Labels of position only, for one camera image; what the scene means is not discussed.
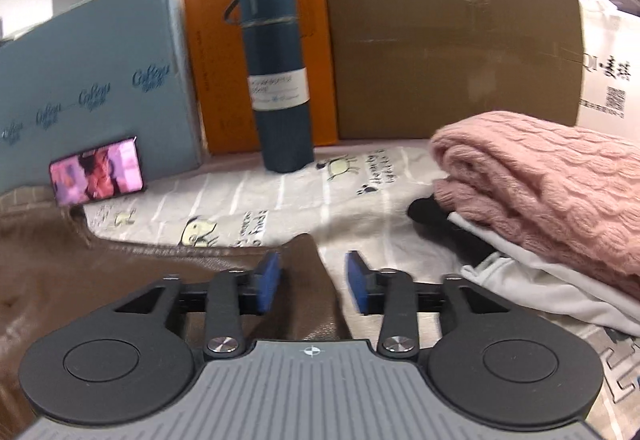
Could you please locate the dark blue thermos bottle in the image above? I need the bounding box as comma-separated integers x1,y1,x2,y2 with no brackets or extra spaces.
224,0,314,174

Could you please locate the smartphone playing video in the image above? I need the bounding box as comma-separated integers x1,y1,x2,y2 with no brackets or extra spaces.
49,137,145,206

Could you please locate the printed grey bed sheet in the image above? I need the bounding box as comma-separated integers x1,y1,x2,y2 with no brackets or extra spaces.
86,141,639,439

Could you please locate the brown leather jacket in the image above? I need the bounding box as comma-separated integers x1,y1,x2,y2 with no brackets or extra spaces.
1,206,352,439

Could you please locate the brown cardboard box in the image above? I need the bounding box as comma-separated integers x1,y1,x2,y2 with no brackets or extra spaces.
326,0,584,139

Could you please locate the large blue foam board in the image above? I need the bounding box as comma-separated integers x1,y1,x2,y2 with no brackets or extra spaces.
1,0,203,191

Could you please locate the pink knitted sweater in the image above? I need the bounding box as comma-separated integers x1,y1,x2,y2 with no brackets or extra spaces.
431,111,639,297

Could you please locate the white printed cardboard box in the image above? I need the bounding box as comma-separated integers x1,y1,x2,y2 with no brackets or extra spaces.
577,0,639,143

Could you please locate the black folded garment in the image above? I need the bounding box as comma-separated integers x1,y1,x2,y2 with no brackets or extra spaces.
407,195,497,267

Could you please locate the orange cardboard box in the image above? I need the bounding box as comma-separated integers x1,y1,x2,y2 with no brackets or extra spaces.
183,0,338,155

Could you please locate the white folded garment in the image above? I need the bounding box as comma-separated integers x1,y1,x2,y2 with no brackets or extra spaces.
448,212,639,337

